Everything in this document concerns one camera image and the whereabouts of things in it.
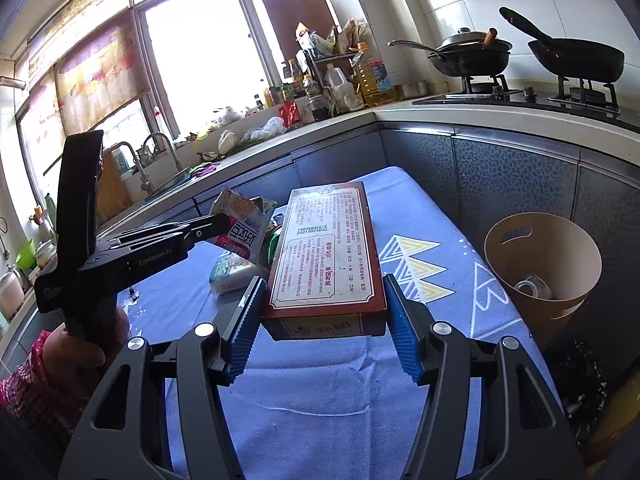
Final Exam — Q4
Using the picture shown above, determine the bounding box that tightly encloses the white tissue pack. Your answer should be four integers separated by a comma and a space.
208, 252, 269, 296

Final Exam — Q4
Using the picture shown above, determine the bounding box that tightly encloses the red cardboard box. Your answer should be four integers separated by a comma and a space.
262, 181, 387, 340

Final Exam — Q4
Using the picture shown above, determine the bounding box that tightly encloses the left pink patterned sleeve forearm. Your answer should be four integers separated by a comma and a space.
1, 330, 78, 432

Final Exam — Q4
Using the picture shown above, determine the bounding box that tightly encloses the kitchen faucet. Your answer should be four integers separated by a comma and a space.
102, 140, 156, 196
142, 131, 184, 172

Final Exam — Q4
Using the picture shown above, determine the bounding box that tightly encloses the tan round trash bin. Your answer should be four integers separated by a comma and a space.
484, 212, 602, 349

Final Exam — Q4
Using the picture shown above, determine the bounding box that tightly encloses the left hand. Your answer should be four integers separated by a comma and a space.
41, 308, 130, 401

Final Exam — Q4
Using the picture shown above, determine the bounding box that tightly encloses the crumpled milk carton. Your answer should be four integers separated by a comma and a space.
208, 186, 277, 263

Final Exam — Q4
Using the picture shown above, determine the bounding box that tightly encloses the wooden cutting board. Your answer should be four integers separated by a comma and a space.
96, 151, 132, 226

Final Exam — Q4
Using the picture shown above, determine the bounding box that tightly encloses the blue patterned tablecloth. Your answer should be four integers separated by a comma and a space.
117, 164, 561, 480

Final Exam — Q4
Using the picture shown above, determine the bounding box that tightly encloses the white plastic bag on counter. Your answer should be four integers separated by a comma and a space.
242, 117, 286, 143

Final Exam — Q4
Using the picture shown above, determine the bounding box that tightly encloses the red snack bag on counter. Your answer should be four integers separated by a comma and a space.
279, 101, 303, 129

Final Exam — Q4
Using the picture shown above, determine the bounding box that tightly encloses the dark soy sauce bottle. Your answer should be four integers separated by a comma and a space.
303, 74, 330, 122

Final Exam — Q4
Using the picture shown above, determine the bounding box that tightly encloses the white plastic jug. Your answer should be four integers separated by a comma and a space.
326, 63, 354, 113

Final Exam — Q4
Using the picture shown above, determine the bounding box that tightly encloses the yellow cooking oil bottle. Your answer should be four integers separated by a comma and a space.
352, 41, 395, 107

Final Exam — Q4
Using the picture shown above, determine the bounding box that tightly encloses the black wok with lid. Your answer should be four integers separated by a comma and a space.
387, 27, 512, 78

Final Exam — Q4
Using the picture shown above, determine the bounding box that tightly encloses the gas stove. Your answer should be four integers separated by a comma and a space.
412, 75, 639, 133

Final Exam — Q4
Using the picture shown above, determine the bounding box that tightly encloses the black frying pan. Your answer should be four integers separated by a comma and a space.
499, 6, 625, 84

